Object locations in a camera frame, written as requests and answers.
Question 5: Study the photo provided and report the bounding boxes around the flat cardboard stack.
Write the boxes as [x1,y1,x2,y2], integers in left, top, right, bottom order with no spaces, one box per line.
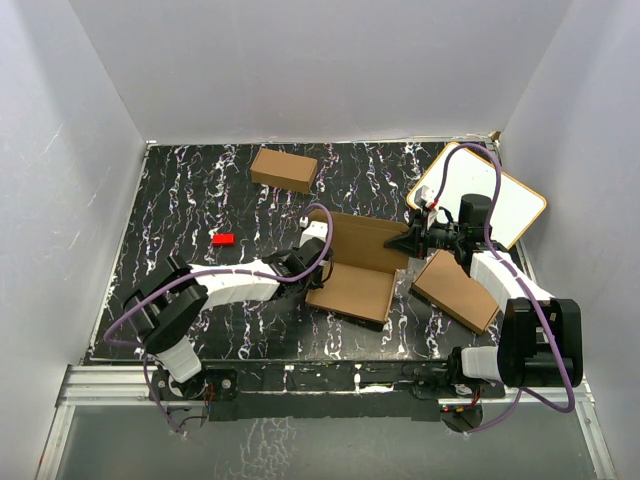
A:
[411,250,499,334]

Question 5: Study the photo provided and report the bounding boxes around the small red block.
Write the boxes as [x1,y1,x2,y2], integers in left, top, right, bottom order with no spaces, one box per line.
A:
[211,233,235,247]

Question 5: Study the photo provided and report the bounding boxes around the folded brown cardboard box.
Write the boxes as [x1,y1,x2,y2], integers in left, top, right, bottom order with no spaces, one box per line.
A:
[250,148,318,194]

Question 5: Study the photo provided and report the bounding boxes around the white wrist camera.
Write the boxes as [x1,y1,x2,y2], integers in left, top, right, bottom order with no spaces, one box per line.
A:
[299,216,328,247]
[414,185,438,218]

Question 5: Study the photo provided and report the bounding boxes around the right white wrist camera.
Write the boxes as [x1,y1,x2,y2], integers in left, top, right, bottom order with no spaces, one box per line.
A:
[414,185,438,218]

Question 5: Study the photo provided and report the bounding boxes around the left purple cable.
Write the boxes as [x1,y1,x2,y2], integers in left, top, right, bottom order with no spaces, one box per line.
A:
[103,202,335,436]

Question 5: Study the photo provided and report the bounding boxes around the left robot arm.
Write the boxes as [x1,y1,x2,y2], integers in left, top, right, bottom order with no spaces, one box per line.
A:
[124,238,332,399]

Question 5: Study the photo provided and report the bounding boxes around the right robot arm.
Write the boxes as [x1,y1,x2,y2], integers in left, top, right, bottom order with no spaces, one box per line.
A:
[384,188,583,397]

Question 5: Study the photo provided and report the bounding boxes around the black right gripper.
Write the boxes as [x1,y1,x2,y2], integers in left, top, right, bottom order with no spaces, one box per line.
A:
[384,209,466,260]

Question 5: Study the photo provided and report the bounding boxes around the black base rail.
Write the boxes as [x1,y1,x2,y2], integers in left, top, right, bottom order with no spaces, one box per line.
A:
[203,360,483,431]

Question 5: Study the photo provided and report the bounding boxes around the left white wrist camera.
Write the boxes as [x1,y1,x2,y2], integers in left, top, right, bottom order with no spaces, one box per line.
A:
[299,216,328,247]

